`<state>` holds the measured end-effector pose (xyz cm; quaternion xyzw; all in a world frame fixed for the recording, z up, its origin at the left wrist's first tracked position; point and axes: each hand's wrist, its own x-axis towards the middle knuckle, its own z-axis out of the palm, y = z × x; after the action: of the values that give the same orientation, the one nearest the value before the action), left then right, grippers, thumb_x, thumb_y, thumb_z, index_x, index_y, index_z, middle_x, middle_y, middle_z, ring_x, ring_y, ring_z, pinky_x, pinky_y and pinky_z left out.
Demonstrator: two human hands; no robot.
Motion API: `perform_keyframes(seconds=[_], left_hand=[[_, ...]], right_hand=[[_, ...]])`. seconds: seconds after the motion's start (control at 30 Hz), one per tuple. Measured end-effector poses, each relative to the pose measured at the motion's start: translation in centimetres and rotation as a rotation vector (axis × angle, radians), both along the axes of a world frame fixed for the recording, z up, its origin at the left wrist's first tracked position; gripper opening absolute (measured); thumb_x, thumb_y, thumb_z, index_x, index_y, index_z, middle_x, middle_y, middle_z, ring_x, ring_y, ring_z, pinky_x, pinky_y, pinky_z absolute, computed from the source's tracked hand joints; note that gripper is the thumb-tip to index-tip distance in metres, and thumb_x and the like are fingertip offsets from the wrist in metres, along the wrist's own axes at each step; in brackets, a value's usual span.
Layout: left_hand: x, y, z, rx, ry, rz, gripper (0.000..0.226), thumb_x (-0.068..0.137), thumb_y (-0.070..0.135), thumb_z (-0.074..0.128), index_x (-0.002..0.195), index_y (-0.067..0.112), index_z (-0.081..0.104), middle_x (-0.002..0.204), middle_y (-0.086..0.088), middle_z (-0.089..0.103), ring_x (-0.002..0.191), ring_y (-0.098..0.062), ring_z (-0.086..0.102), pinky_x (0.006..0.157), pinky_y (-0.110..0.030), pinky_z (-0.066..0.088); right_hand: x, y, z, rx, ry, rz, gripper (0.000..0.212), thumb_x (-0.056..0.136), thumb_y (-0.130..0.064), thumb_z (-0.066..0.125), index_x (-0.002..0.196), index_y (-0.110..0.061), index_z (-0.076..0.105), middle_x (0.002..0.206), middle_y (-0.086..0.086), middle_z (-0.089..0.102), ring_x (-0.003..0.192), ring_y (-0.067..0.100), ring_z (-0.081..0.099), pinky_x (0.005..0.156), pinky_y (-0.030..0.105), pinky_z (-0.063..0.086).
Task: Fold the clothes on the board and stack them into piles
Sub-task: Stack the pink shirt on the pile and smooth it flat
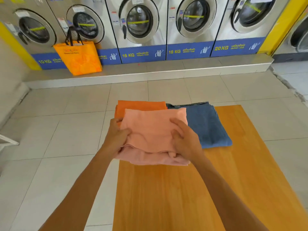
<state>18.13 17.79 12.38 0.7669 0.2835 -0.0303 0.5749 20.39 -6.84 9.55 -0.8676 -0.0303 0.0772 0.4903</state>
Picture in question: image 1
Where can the person's left forearm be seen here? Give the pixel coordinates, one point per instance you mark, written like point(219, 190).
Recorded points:
point(81, 190)

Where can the orange tote bag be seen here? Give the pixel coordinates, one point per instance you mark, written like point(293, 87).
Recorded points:
point(79, 57)

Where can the small steel washing machine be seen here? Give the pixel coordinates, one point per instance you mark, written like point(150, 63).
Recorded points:
point(33, 30)
point(87, 24)

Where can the folded blue towel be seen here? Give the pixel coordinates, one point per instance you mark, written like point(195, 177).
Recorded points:
point(207, 127)

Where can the medium steel washing machine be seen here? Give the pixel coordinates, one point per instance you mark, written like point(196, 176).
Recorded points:
point(195, 16)
point(139, 21)

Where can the large steel washing machine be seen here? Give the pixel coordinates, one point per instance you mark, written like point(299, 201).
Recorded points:
point(252, 11)

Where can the person's left thumb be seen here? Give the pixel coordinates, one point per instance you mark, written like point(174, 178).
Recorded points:
point(126, 135)

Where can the person's right forearm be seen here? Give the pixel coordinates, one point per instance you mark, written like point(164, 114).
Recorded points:
point(223, 194)

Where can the person's left hand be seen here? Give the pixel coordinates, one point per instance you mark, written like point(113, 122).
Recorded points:
point(115, 139)

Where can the folded orange towel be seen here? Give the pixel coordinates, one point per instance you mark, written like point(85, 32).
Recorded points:
point(140, 105)

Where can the person's right hand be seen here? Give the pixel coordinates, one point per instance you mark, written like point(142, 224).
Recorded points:
point(189, 144)

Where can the pink towel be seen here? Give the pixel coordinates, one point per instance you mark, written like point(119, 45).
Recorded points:
point(150, 132)

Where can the person's right thumb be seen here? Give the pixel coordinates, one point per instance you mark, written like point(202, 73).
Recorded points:
point(173, 145)

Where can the wide yellow pillar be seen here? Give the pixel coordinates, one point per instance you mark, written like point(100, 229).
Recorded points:
point(281, 24)

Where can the grey raised plinth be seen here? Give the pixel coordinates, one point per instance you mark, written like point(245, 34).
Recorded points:
point(149, 72)

